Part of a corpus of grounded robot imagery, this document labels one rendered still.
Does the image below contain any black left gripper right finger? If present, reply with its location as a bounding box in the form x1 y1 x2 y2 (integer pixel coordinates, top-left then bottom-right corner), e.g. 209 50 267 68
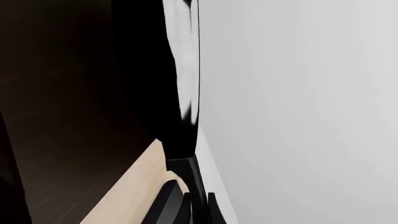
207 192 225 224

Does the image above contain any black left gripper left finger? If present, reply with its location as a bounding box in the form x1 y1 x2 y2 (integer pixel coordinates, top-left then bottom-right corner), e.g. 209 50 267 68
148 179 192 224

